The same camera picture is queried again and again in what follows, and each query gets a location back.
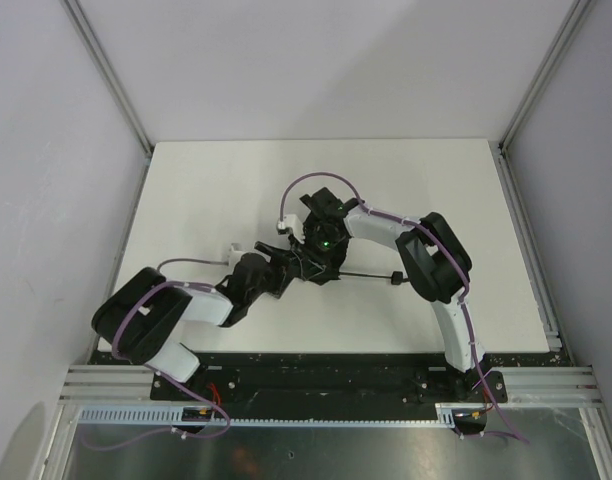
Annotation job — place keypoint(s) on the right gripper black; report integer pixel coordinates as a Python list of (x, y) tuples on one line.
[(316, 267)]

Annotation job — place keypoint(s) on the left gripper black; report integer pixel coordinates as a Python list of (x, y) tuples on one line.
[(279, 270)]

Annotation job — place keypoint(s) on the black folding umbrella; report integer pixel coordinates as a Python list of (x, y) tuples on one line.
[(320, 277)]

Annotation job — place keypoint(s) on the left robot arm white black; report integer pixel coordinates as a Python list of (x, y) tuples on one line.
[(139, 319)]

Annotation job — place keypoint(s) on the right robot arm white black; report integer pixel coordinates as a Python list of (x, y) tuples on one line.
[(435, 262)]

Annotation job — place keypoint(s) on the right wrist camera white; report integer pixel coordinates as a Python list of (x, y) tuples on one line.
[(291, 225)]

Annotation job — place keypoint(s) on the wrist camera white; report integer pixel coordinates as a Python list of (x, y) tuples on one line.
[(233, 252), (291, 225)]

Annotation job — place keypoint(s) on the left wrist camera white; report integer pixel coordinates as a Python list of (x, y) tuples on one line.
[(233, 252)]

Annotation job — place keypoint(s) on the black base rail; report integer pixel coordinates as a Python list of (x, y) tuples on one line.
[(344, 387)]

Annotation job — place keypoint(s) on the aluminium frame crossbar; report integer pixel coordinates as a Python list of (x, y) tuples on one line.
[(561, 387)]

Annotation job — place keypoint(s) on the left aluminium corner post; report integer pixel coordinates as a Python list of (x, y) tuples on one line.
[(91, 42)]

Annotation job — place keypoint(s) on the aluminium corner post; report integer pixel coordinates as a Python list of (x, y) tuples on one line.
[(567, 32), (91, 42)]

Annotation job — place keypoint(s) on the right aluminium corner post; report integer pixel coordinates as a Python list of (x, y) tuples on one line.
[(567, 32)]

